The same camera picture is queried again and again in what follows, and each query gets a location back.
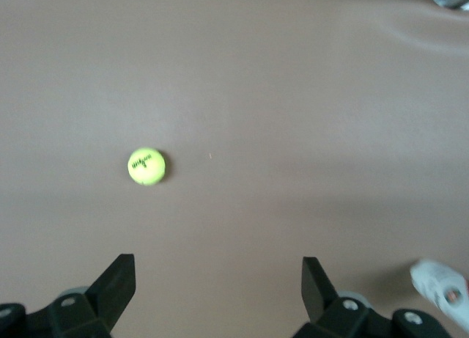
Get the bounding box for yellow Wilson tennis ball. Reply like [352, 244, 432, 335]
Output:
[127, 147, 166, 186]

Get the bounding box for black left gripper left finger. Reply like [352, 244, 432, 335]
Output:
[0, 253, 137, 338]

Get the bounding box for white blue tennis ball can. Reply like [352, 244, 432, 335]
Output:
[409, 259, 469, 326]

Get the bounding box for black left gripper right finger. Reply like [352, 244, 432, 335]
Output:
[292, 257, 450, 338]

